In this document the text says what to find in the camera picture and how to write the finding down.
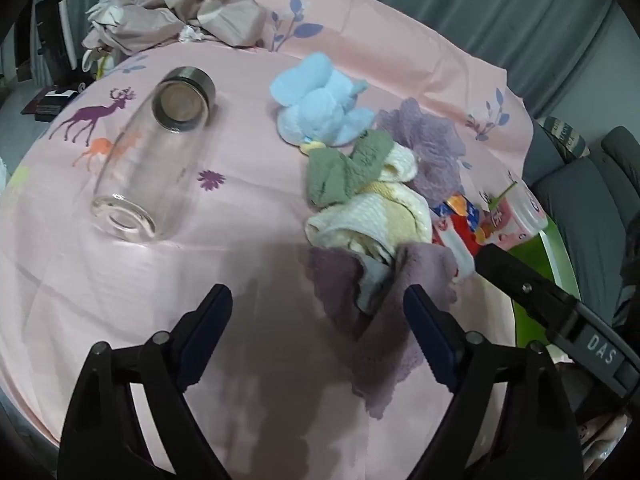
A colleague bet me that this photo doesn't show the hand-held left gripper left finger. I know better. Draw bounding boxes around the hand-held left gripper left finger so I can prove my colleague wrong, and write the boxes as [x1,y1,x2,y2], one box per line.
[57,284,234,480]

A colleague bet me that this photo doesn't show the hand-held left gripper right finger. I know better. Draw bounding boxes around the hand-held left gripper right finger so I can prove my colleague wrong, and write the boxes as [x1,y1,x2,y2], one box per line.
[403,284,584,480]

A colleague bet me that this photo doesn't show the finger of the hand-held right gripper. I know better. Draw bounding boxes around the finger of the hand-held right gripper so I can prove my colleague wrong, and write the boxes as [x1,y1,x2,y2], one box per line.
[473,245,582,347]

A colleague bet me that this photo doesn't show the green cardboard box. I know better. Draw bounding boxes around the green cardboard box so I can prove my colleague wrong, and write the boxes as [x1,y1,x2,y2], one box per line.
[510,215,583,356]

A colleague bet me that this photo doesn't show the dusty purple towel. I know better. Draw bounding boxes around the dusty purple towel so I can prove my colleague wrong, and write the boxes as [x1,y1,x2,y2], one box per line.
[307,242,458,418]

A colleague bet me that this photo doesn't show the red and white knit sock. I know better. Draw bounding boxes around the red and white knit sock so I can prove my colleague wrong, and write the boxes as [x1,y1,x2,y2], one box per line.
[431,194,482,278]

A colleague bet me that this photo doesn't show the cream yellow towel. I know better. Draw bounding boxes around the cream yellow towel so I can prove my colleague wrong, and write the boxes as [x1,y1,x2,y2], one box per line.
[305,142,433,266]

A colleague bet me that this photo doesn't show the lavender mesh bath sponge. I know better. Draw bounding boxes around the lavender mesh bath sponge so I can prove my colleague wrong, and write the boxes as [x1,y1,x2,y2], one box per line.
[375,97,473,206]

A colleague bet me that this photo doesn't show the green towel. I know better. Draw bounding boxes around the green towel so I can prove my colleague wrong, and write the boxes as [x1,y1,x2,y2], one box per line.
[306,130,396,211]

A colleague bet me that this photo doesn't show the light blue cloth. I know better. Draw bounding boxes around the light blue cloth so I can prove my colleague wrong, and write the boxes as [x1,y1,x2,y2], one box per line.
[270,52,376,154]

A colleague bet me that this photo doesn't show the pink printed plastic cup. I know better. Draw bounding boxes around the pink printed plastic cup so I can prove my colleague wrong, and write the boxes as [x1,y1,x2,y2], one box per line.
[477,180,549,251]

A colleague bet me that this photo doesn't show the grey sofa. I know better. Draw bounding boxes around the grey sofa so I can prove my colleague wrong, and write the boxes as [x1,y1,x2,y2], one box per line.
[520,120,640,311]

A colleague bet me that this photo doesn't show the patterned cushion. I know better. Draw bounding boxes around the patterned cushion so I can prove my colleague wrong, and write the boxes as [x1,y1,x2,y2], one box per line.
[542,116,591,161]

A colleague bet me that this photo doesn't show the pink printed tablecloth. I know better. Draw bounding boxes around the pink printed tablecloth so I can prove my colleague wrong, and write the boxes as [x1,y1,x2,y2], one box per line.
[0,0,586,480]

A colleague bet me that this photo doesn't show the clear glass bottle metal lid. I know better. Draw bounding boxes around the clear glass bottle metal lid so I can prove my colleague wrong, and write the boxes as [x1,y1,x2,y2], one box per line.
[90,66,217,243]

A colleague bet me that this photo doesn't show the dark brown box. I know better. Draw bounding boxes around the dark brown box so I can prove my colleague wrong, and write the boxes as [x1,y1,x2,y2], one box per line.
[21,84,85,122]

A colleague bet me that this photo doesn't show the grey green curtain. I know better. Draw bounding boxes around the grey green curtain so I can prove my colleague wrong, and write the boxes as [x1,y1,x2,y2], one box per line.
[235,0,640,116]

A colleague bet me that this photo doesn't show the crumpled beige bedsheet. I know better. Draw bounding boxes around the crumpled beige bedsheet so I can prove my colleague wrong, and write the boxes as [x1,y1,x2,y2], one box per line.
[82,0,273,61]

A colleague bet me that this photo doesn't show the black upright panel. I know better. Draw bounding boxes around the black upright panel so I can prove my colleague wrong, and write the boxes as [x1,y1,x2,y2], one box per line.
[34,0,82,83]

